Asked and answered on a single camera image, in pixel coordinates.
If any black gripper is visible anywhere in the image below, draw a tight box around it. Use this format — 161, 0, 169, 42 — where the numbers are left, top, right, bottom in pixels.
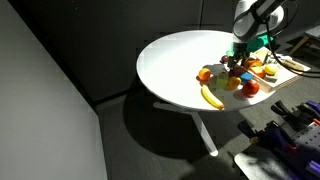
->
228, 42, 250, 76

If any purple block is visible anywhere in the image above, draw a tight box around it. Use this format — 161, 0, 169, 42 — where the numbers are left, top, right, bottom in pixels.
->
231, 67, 245, 77

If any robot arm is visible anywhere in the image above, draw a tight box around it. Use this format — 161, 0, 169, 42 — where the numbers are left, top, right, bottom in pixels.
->
227, 0, 286, 73

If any blue block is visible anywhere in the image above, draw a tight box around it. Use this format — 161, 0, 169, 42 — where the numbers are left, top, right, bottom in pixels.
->
240, 72, 253, 82

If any orange block with hole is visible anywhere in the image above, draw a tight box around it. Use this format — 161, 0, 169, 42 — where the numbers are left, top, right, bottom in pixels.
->
247, 58, 263, 69

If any light green block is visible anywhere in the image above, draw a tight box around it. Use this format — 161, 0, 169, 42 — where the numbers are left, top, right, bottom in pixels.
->
216, 73, 229, 88

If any yellow lemon in tray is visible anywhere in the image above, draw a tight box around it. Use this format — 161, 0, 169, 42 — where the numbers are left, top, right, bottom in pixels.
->
264, 64, 278, 75

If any grey block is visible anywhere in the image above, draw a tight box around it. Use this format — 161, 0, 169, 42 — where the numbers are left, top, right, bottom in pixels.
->
264, 75, 278, 83

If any dark red plum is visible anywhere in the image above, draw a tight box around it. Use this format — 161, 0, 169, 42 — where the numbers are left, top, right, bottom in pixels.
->
220, 55, 229, 64

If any small yellow fruit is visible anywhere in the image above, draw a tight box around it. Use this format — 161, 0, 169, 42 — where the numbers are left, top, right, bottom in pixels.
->
228, 76, 241, 89

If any red apple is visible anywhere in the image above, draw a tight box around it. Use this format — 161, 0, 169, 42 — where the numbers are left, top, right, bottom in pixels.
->
242, 80, 260, 97

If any orange fruit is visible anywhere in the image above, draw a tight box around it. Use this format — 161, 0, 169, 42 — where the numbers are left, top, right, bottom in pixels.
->
198, 68, 211, 81

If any yellow banana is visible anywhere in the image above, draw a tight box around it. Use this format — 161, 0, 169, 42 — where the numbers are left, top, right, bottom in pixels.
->
201, 84, 224, 110

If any white round table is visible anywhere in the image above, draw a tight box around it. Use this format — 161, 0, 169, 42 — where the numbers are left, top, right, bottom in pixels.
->
135, 29, 280, 158

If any wooden chair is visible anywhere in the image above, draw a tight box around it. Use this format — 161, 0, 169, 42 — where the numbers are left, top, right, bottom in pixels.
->
289, 25, 320, 55

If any purple black clamp stand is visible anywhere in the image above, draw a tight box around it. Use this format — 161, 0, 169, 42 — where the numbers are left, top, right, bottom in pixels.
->
234, 101, 320, 180

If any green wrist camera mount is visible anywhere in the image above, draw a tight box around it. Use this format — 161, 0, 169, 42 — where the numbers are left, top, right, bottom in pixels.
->
225, 33, 275, 58

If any black cable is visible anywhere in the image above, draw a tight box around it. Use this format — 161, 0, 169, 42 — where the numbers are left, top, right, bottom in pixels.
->
264, 0, 320, 79

